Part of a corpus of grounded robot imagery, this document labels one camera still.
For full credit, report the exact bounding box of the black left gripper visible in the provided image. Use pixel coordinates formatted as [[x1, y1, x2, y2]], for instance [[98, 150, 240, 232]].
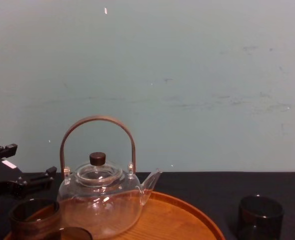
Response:
[[0, 143, 58, 201]]

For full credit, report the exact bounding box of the smoked brown glass cup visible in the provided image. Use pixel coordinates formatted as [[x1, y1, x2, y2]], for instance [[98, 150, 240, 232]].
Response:
[[237, 195, 285, 240], [9, 198, 62, 237], [43, 226, 94, 240]]

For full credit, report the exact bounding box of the clear glass teapot wooden handle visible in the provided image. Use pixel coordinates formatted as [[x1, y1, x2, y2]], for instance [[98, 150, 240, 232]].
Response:
[[57, 115, 163, 239]]

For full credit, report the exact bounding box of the round brown wooden tray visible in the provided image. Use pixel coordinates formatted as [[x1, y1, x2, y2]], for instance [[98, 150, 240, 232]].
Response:
[[3, 190, 226, 240]]

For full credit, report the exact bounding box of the black table cloth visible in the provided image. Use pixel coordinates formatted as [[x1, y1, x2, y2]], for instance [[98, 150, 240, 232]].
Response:
[[0, 170, 295, 240]]

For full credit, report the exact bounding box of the glass teapot lid dark knob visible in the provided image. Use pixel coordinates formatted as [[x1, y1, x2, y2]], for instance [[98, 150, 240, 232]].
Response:
[[75, 151, 124, 188]]

